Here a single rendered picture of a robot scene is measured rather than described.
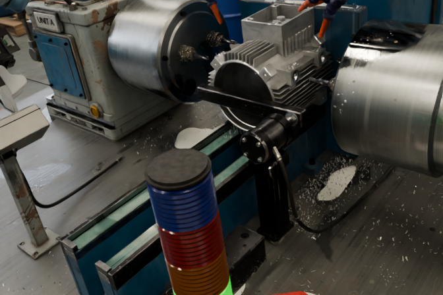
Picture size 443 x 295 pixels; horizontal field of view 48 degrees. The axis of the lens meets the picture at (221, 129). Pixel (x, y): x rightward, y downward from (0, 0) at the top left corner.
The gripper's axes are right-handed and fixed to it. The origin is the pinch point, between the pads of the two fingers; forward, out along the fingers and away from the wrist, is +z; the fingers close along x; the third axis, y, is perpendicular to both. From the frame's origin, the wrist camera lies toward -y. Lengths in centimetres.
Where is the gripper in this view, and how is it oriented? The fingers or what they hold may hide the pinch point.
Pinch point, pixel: (9, 108)
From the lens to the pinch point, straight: 100.7
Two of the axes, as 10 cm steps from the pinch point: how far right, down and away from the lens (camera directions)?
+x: -5.1, 3.6, 7.8
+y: 6.4, -4.5, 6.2
